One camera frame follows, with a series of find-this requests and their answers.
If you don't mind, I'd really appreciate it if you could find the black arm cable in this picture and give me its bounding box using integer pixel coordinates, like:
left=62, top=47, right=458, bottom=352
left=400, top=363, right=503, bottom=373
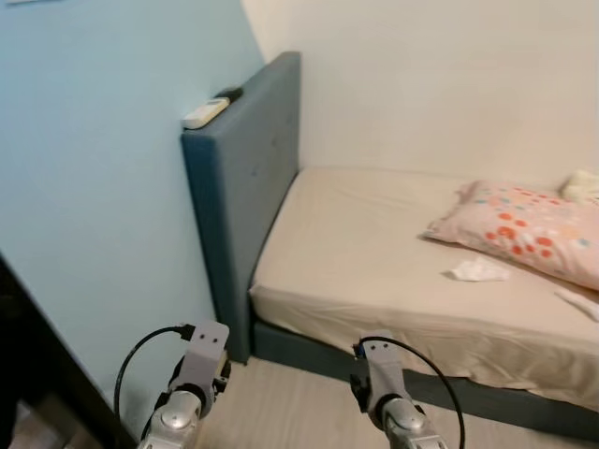
left=360, top=335, right=466, bottom=449
left=114, top=324, right=196, bottom=441

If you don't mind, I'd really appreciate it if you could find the cream cartoon print blanket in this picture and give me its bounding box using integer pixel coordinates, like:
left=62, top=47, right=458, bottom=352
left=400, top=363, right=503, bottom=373
left=560, top=168, right=599, bottom=205

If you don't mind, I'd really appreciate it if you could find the blue upholstered bed frame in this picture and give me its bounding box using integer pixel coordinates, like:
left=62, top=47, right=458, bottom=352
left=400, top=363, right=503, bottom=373
left=181, top=51, right=599, bottom=442

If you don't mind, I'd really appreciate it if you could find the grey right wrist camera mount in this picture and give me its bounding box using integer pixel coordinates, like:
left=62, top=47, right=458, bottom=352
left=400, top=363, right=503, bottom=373
left=360, top=339, right=405, bottom=413

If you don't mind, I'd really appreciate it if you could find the white remote control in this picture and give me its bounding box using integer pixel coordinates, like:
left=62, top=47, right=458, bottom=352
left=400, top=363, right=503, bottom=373
left=183, top=97, right=230, bottom=130

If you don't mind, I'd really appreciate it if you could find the pink dotted pillow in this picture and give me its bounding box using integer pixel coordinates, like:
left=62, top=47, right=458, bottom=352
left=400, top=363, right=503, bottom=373
left=421, top=180, right=599, bottom=291

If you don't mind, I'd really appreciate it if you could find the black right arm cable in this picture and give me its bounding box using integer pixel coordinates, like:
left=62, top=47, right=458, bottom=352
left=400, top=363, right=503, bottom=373
left=360, top=335, right=466, bottom=449

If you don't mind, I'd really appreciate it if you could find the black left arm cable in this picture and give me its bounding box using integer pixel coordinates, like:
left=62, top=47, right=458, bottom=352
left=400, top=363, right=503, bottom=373
left=114, top=324, right=196, bottom=441

